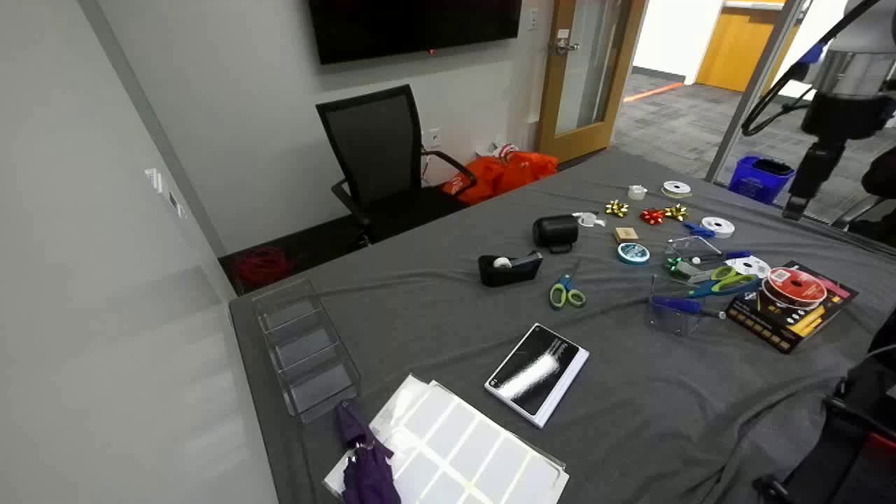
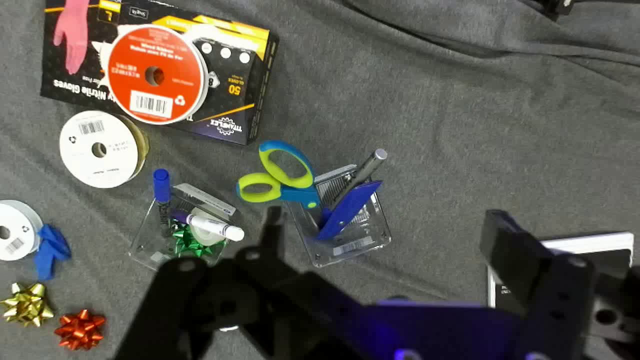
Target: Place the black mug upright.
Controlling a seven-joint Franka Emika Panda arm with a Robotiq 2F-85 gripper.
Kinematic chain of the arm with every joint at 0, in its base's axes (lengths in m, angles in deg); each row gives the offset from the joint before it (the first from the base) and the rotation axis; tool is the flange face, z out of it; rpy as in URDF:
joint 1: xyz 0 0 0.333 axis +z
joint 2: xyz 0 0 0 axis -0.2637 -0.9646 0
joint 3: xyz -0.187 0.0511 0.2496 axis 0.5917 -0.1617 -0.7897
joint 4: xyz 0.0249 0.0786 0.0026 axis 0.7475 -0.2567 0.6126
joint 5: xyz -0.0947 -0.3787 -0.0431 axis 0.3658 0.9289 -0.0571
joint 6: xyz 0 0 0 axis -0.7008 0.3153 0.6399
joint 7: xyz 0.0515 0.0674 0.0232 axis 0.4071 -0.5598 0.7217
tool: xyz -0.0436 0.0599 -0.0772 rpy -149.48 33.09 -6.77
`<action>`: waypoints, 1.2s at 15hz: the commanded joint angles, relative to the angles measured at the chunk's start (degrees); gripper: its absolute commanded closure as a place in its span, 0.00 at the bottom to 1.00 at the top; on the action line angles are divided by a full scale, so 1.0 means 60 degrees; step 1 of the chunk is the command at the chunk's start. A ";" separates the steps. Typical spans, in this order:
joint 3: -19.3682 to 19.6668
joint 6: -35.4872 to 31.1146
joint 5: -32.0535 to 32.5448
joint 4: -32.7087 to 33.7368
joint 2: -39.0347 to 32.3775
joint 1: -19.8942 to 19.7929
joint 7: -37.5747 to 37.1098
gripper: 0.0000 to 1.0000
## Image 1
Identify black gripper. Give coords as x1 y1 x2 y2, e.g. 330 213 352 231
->
781 88 896 224

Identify black mug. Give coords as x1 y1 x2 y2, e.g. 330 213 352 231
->
530 213 582 258

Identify blue bin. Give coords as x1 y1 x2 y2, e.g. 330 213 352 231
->
725 153 798 207

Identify orange ribbon spool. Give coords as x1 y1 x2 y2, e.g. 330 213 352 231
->
760 266 833 312

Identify silver metal pole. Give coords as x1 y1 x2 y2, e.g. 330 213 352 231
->
704 0 806 184

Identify black printed flat box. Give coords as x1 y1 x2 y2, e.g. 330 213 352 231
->
725 261 861 356

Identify clear container with green items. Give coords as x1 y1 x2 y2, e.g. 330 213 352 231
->
660 231 725 283

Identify clear box with blue pens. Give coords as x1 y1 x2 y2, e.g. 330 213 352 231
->
644 279 743 338

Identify teal tape roll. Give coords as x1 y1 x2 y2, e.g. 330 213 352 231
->
614 240 655 266

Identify grey tablecloth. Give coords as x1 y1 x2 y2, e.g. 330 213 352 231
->
228 149 896 504

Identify wooden door with glass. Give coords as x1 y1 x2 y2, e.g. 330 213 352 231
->
536 0 651 167

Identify orange bag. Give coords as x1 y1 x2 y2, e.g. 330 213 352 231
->
445 149 561 207

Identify black tape dispenser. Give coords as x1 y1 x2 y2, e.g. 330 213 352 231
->
476 249 547 289

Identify black white tablet notebook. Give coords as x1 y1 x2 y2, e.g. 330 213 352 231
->
483 319 595 430

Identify white label sticker sheet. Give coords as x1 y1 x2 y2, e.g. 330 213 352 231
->
322 373 571 504

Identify black mesh office chair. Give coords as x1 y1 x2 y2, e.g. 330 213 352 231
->
315 80 483 245

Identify purple cloth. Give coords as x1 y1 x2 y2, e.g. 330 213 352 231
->
334 396 403 504

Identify clear acrylic organiser tray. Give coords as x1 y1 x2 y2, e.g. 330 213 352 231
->
253 279 365 424

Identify green blue handled scissors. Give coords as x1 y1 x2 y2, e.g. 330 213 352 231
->
547 261 589 312

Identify black wall television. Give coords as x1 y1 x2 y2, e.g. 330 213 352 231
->
305 0 523 67

